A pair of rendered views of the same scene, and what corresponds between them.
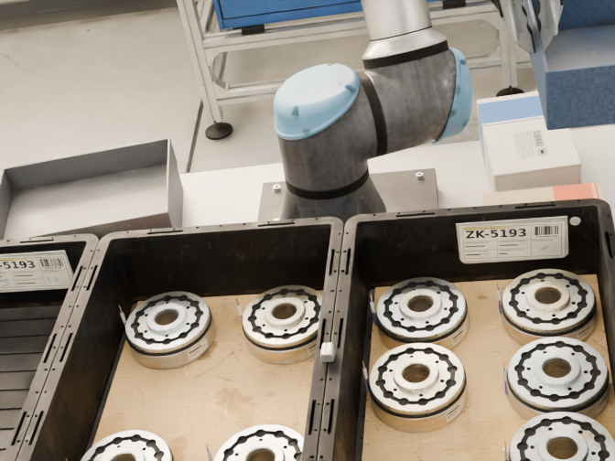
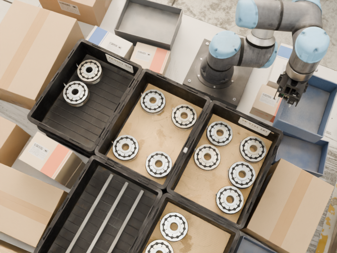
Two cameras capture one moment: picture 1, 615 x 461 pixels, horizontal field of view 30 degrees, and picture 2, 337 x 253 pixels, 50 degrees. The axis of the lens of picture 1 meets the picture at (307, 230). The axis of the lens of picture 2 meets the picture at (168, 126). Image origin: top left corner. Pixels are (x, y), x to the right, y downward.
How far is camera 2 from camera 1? 0.70 m
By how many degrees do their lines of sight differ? 35
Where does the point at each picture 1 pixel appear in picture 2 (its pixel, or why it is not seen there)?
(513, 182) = (273, 84)
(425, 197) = (247, 71)
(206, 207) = (185, 33)
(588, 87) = (288, 126)
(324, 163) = (218, 64)
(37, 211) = (134, 15)
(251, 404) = (164, 138)
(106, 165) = (160, 7)
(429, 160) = not seen: hidden behind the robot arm
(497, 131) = (280, 61)
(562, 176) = not seen: hidden behind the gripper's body
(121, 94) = not seen: outside the picture
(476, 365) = (225, 156)
